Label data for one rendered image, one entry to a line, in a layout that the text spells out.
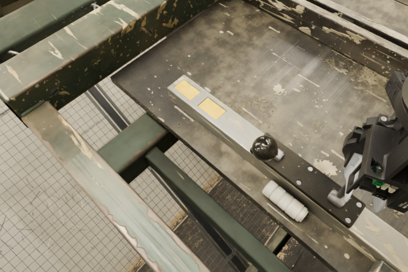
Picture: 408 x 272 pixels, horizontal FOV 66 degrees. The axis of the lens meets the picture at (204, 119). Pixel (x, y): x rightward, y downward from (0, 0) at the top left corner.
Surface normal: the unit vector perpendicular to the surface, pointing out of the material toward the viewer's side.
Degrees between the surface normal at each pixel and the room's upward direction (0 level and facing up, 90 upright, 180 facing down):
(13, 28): 90
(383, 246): 56
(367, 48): 90
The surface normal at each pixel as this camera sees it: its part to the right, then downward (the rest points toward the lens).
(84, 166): -0.03, -0.55
